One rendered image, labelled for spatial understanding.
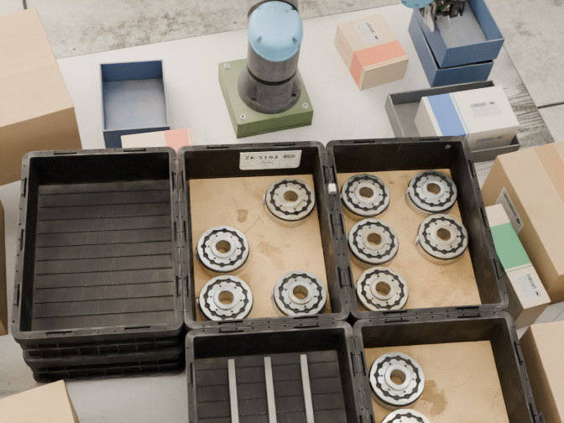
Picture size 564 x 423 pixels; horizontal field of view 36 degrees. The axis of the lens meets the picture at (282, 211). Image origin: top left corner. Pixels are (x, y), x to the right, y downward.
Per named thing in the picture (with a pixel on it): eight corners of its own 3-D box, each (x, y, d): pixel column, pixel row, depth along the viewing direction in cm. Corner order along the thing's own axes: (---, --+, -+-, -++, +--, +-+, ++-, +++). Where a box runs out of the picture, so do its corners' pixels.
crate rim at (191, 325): (176, 152, 178) (176, 145, 176) (322, 147, 181) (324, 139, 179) (185, 335, 157) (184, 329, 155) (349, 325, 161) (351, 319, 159)
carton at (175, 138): (129, 199, 195) (126, 180, 189) (123, 154, 201) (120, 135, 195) (201, 190, 198) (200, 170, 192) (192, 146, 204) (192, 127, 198)
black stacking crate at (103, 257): (33, 185, 183) (23, 154, 173) (177, 179, 186) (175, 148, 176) (23, 364, 162) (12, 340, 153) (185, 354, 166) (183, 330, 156)
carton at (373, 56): (333, 44, 224) (336, 23, 217) (375, 33, 227) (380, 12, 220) (360, 91, 216) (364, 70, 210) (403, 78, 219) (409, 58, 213)
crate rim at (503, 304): (322, 147, 181) (324, 139, 179) (463, 141, 185) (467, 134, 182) (349, 325, 161) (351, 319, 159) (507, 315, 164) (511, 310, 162)
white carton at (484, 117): (430, 160, 206) (438, 138, 199) (414, 120, 212) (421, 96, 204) (508, 148, 210) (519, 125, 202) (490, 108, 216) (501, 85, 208)
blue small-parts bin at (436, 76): (407, 29, 228) (412, 10, 222) (461, 23, 231) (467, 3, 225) (430, 89, 218) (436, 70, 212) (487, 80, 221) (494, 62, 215)
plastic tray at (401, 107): (407, 173, 204) (411, 160, 200) (383, 106, 214) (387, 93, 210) (514, 157, 209) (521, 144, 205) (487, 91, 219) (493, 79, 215)
